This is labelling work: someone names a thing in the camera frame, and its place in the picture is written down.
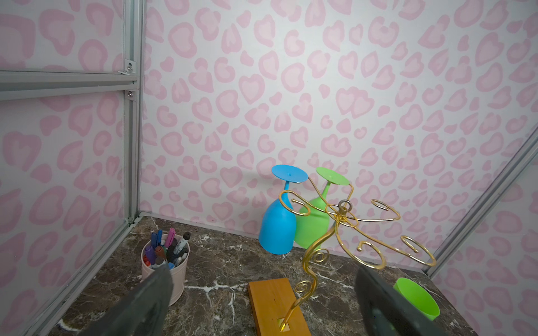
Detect magenta marker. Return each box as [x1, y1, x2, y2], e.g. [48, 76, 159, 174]
[164, 228, 175, 249]

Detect purple marker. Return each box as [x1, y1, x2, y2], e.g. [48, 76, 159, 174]
[144, 245, 156, 267]

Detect pink metal pen bucket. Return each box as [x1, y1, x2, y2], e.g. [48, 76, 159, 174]
[140, 241, 190, 306]

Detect blue wine glass back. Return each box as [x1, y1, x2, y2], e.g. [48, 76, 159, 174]
[259, 165, 308, 255]

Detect green wine glass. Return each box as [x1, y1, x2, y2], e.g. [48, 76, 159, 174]
[295, 167, 350, 249]
[394, 278, 441, 321]

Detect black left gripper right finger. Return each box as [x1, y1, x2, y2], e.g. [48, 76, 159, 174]
[354, 266, 446, 336]

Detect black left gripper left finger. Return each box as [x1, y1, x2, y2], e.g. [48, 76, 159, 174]
[80, 266, 173, 335]

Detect gold wire glass rack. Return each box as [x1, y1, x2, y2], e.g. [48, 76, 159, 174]
[279, 190, 437, 332]

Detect green wine glass back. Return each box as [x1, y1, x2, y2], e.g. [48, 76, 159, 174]
[295, 167, 350, 249]

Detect wooden rack base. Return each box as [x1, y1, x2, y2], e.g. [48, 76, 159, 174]
[248, 278, 311, 336]

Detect brown capped white marker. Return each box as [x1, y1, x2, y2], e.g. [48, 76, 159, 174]
[154, 245, 166, 260]

